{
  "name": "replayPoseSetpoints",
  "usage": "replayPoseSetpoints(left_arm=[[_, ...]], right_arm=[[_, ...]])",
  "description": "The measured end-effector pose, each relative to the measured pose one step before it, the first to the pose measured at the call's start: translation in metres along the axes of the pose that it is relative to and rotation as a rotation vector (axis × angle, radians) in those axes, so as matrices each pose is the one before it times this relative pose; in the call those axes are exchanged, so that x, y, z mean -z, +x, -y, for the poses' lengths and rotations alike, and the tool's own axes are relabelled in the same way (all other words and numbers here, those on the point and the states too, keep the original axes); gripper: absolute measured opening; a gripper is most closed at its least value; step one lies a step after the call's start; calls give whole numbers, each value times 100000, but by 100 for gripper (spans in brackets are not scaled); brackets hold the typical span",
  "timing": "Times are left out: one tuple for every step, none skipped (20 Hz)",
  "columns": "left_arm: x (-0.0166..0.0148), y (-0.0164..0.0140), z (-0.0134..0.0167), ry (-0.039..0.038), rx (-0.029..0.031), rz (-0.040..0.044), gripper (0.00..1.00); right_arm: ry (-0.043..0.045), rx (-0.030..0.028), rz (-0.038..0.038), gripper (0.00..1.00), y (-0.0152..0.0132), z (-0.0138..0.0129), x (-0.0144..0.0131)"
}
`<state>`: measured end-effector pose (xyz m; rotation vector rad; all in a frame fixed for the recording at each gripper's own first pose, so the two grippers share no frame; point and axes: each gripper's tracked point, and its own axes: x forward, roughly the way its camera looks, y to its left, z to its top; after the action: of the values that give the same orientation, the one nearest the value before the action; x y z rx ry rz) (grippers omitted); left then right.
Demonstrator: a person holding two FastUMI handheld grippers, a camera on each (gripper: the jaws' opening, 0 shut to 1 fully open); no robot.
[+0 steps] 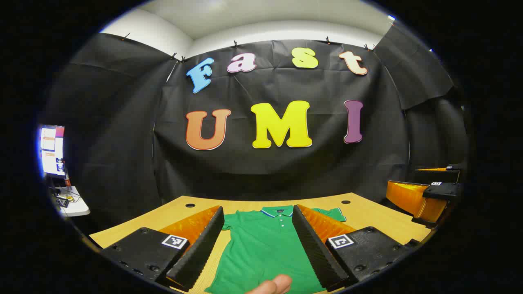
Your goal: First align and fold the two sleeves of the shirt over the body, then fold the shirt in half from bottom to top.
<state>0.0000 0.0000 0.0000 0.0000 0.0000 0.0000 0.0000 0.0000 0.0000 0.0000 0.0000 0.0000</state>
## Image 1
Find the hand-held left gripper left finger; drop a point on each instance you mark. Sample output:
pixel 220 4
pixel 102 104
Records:
pixel 204 249

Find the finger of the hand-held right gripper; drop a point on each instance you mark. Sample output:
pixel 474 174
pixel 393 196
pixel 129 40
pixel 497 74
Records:
pixel 437 176
pixel 443 191

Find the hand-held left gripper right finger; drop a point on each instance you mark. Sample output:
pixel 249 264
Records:
pixel 312 249

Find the green T-shirt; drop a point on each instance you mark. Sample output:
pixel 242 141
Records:
pixel 261 253

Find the white side table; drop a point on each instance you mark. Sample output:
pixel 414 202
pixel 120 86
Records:
pixel 77 206

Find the small black device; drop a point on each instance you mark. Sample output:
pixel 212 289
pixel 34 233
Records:
pixel 62 201

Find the black backdrop cloth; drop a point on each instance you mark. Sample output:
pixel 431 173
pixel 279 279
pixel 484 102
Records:
pixel 122 122

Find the red bottle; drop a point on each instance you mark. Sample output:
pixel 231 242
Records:
pixel 67 179

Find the computer monitor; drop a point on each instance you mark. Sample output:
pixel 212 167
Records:
pixel 52 151

